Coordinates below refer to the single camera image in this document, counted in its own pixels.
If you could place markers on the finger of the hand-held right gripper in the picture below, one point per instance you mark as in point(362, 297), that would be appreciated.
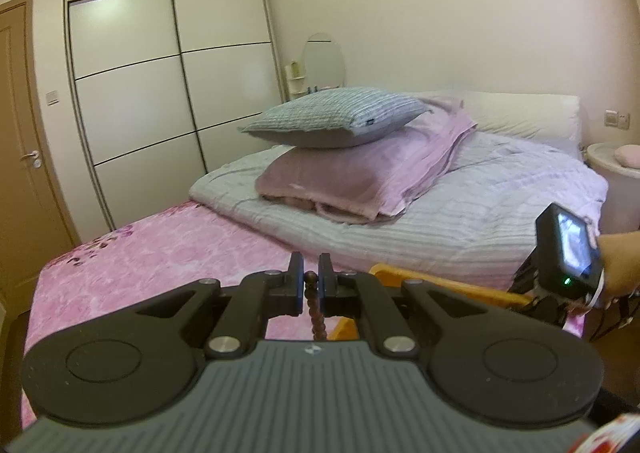
point(545, 311)

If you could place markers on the mauve pillow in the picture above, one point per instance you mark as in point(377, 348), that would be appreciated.
point(320, 178)

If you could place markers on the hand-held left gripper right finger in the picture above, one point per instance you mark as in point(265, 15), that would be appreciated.
point(324, 283)

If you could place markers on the pink folded pillow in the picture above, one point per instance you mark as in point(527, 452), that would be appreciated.
point(430, 143)

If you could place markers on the white sliding-door wardrobe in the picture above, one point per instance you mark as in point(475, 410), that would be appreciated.
point(135, 83)

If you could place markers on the striped grey quilt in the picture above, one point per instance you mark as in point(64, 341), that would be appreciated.
point(475, 213)

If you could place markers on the white padded headboard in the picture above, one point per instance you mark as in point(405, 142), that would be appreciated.
point(525, 118)

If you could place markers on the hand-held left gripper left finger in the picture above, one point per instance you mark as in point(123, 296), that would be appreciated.
point(298, 283)

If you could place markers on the pink soft object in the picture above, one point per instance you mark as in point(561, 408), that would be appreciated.
point(629, 155)

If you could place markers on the grey checked pillow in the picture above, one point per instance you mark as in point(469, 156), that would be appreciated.
point(330, 113)

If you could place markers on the tan wooden door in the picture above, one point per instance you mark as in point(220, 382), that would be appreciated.
point(25, 133)

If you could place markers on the pink floral blanket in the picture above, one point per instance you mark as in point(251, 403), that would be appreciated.
point(150, 253)

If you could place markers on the white round nightstand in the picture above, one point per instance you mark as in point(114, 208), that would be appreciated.
point(615, 193)

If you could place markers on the oval wall mirror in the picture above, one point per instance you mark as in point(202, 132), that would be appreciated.
point(324, 58)

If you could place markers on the white light switch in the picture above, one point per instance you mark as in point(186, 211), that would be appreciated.
point(52, 97)

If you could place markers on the person's right forearm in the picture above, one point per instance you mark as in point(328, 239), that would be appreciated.
point(622, 260)

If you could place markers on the red and white cloth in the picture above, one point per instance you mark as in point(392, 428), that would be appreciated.
point(615, 435)

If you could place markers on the white corner shelf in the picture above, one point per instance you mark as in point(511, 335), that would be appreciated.
point(295, 80)

